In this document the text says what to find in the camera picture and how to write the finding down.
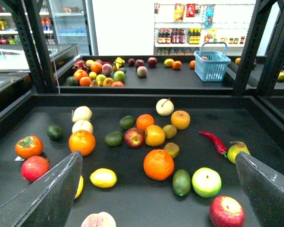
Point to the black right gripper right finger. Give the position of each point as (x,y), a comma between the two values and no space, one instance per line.
(264,188)

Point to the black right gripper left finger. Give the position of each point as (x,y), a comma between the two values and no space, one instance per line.
(46,202)

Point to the yellow lemon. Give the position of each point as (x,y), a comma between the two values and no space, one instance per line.
(80,187)
(103,178)

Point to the blue basket far shelf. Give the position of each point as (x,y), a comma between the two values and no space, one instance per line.
(210,66)

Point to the green apple far shelf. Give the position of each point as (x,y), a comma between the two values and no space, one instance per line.
(119,76)

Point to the orange far shelf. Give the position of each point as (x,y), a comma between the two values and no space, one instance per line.
(176,65)

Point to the peach far shelf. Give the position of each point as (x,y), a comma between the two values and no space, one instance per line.
(142,71)

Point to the yellow lemon far shelf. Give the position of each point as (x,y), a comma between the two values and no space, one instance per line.
(168,63)

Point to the red pomegranate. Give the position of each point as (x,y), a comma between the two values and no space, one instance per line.
(34,168)

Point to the red apple front right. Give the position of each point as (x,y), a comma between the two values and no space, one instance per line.
(225,211)

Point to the yellow green pear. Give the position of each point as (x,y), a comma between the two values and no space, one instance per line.
(235,149)

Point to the persimmon with green calyx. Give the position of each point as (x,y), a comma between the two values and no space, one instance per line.
(29,146)

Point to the peach front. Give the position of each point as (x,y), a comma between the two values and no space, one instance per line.
(102,219)

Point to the green apple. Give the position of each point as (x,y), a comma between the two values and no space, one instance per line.
(206,182)

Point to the red chili pepper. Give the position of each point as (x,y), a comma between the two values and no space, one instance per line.
(219,145)

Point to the dark green avocado left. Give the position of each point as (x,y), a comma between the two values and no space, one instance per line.
(54,132)

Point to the large orange left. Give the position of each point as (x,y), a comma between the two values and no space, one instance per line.
(82,141)

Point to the large orange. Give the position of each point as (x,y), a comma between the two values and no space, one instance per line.
(82,141)
(158,165)

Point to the white pear lower left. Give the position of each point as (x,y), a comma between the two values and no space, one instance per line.
(82,125)

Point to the green lime front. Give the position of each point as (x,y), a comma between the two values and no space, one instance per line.
(181,182)

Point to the dark green lime middle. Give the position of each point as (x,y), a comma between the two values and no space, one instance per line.
(114,138)

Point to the dark green lime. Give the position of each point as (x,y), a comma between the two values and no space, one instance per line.
(114,138)
(127,122)

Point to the white pear upper left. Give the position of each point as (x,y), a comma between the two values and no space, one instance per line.
(81,113)

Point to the kiwi lower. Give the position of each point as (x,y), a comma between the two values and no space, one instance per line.
(172,148)

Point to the kiwi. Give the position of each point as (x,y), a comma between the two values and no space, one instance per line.
(172,148)
(170,131)

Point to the red yellow apple centre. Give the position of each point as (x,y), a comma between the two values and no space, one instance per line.
(134,137)

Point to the dark green lime back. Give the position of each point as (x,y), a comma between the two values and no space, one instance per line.
(127,122)

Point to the large orange front centre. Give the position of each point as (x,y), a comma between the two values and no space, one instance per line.
(158,165)

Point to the yellow orange apple back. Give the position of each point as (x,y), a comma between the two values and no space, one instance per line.
(180,119)

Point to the kiwi upper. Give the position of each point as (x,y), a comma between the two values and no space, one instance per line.
(170,131)

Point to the yellow orange fruit centre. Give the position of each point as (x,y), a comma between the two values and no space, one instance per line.
(154,136)

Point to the small orange mandarin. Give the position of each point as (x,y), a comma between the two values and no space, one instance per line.
(143,121)

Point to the white pear with stem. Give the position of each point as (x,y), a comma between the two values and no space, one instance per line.
(164,107)

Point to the dark red apple far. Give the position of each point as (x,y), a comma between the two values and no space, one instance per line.
(152,62)

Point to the black shelf frame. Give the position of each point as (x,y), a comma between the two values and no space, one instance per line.
(18,99)

